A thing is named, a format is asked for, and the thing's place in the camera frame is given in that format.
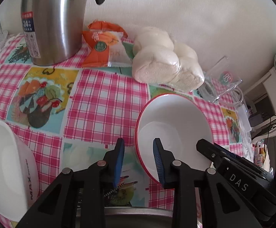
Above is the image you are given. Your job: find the strawberry pattern bowl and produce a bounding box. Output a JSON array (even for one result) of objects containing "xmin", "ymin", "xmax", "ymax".
[{"xmin": 134, "ymin": 94, "xmax": 213, "ymax": 183}]

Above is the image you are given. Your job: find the checkered picture tablecloth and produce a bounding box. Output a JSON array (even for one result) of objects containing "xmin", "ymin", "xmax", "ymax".
[{"xmin": 0, "ymin": 33, "xmax": 254, "ymax": 228}]

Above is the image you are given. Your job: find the stainless steel thermos jug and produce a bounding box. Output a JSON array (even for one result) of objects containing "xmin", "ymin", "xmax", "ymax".
[{"xmin": 20, "ymin": 0, "xmax": 114, "ymax": 67}]

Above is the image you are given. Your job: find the round metal tray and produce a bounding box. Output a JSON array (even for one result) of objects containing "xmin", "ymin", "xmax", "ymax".
[{"xmin": 104, "ymin": 207, "xmax": 173, "ymax": 228}]

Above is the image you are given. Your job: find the white plastic shelf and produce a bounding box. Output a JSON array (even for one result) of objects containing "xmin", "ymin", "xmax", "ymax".
[{"xmin": 244, "ymin": 67, "xmax": 276, "ymax": 139}]

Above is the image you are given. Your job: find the black power adapter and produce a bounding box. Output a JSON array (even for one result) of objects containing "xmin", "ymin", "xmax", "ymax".
[{"xmin": 248, "ymin": 112, "xmax": 268, "ymax": 127}]

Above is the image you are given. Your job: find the white square bowl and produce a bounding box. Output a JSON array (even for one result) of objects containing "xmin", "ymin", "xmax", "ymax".
[{"xmin": 0, "ymin": 120, "xmax": 39, "ymax": 222}]

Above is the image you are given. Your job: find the colourful snack tube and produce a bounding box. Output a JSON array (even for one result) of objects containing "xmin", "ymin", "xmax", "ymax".
[{"xmin": 254, "ymin": 140, "xmax": 268, "ymax": 168}]

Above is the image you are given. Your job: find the orange snack packet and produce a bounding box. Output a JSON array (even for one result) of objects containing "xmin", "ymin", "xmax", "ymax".
[{"xmin": 81, "ymin": 20, "xmax": 132, "ymax": 68}]

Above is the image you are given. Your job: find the bag of white buns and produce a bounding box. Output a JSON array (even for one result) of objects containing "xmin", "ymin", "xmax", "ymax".
[{"xmin": 132, "ymin": 26, "xmax": 205, "ymax": 93}]

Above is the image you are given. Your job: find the clear glass mug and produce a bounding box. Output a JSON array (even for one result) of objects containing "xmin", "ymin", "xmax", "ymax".
[{"xmin": 197, "ymin": 56, "xmax": 243, "ymax": 107}]

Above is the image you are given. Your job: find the white power strip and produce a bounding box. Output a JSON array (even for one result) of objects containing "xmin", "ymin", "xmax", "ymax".
[{"xmin": 236, "ymin": 104, "xmax": 252, "ymax": 132}]

